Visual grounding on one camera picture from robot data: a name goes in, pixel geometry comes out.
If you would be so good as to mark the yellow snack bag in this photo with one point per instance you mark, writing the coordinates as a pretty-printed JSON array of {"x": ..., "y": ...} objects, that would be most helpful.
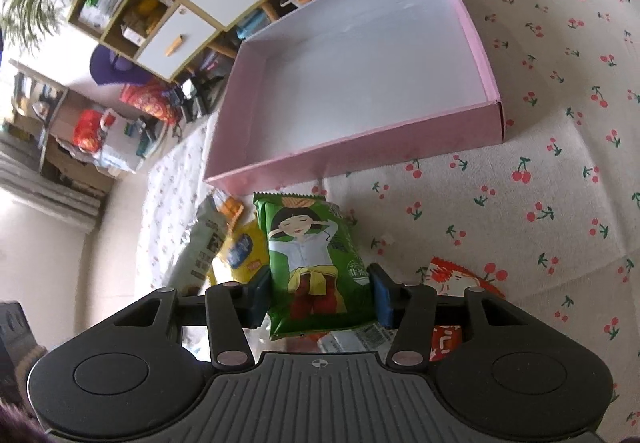
[{"x": 242, "y": 255}]

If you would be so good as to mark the red white snack bag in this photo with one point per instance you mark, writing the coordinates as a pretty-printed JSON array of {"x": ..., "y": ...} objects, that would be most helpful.
[{"x": 451, "y": 281}]

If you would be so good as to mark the purple cap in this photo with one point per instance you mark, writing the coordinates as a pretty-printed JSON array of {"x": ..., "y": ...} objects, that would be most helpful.
[{"x": 108, "y": 68}]

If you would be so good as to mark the pink shallow cardboard box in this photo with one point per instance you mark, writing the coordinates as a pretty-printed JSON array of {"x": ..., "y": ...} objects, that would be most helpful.
[{"x": 346, "y": 85}]

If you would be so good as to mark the grey white snack bag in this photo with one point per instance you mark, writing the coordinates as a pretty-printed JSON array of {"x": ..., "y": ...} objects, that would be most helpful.
[{"x": 199, "y": 245}]

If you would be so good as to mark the red orange patterned bag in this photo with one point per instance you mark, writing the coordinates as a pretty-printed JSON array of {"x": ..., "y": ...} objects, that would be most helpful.
[{"x": 152, "y": 99}]

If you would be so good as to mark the green snack bag with girl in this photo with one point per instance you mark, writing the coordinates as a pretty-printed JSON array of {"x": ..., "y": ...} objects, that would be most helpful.
[{"x": 319, "y": 281}]

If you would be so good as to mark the small orange snack packet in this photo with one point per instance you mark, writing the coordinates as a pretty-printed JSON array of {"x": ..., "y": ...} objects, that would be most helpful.
[{"x": 229, "y": 206}]

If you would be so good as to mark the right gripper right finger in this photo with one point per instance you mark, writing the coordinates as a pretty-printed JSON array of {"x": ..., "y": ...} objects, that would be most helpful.
[{"x": 410, "y": 311}]

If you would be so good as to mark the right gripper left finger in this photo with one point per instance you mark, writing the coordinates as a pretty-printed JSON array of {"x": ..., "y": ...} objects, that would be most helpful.
[{"x": 231, "y": 308}]

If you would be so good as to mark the cherry print floor cloth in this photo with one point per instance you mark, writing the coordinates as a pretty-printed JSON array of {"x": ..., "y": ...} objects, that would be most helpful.
[{"x": 551, "y": 215}]

